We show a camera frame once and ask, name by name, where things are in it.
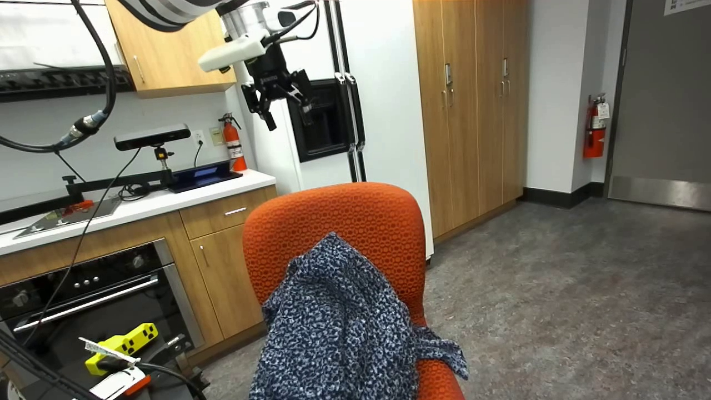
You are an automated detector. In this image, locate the tall wooden cabinet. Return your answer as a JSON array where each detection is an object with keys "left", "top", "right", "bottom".
[{"left": 411, "top": 0, "right": 535, "bottom": 244}]

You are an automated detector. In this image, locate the black built-in oven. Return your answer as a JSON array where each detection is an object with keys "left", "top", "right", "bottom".
[{"left": 0, "top": 237, "right": 207, "bottom": 400}]

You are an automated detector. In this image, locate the wooden wall cabinet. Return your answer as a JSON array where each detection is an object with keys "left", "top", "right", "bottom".
[{"left": 104, "top": 0, "right": 240, "bottom": 98}]

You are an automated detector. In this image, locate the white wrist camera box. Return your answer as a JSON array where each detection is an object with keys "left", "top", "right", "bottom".
[{"left": 197, "top": 37, "right": 272, "bottom": 75}]

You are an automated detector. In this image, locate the blue white speckled fleece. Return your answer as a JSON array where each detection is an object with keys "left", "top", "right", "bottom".
[{"left": 249, "top": 230, "right": 472, "bottom": 400}]

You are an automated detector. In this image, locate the black stereo camera bar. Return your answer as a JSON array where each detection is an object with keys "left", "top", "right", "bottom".
[{"left": 112, "top": 125, "right": 193, "bottom": 175}]

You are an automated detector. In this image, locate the long black rail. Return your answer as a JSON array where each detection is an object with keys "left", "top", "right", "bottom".
[{"left": 0, "top": 166, "right": 182, "bottom": 227}]

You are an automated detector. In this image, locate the orange patterned office chair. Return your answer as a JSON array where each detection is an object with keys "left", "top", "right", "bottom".
[{"left": 240, "top": 180, "right": 470, "bottom": 400}]

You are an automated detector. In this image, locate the red flat item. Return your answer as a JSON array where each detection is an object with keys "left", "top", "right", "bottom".
[{"left": 59, "top": 195, "right": 101, "bottom": 219}]

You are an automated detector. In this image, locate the wooden base cabinet white countertop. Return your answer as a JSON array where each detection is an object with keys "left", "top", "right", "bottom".
[{"left": 0, "top": 166, "right": 280, "bottom": 351}]

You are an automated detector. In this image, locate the yellow black hand tool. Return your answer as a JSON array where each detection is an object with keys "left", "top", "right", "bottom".
[{"left": 82, "top": 319, "right": 163, "bottom": 380}]

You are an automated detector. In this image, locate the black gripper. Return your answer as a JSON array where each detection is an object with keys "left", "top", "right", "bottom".
[{"left": 239, "top": 41, "right": 316, "bottom": 135}]

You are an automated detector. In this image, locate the white wall sign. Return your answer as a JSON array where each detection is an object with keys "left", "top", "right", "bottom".
[{"left": 663, "top": 0, "right": 711, "bottom": 18}]

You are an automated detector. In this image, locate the wall-mounted red fire extinguisher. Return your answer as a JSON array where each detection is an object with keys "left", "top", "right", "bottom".
[{"left": 580, "top": 91, "right": 613, "bottom": 161}]

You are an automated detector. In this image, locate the small red fire extinguisher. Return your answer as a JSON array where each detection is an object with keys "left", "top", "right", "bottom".
[{"left": 215, "top": 110, "right": 251, "bottom": 177}]

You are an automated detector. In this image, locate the white refrigerator black dispenser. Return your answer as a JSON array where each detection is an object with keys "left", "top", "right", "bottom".
[{"left": 235, "top": 0, "right": 437, "bottom": 262}]

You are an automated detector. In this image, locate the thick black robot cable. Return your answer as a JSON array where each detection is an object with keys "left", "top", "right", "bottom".
[{"left": 0, "top": 0, "right": 123, "bottom": 156}]

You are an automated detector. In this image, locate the white red small box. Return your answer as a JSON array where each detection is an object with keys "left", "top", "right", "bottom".
[{"left": 87, "top": 364, "right": 155, "bottom": 400}]

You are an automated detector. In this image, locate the black blue flat device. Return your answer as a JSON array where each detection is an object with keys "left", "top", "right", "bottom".
[{"left": 166, "top": 159, "right": 244, "bottom": 195}]

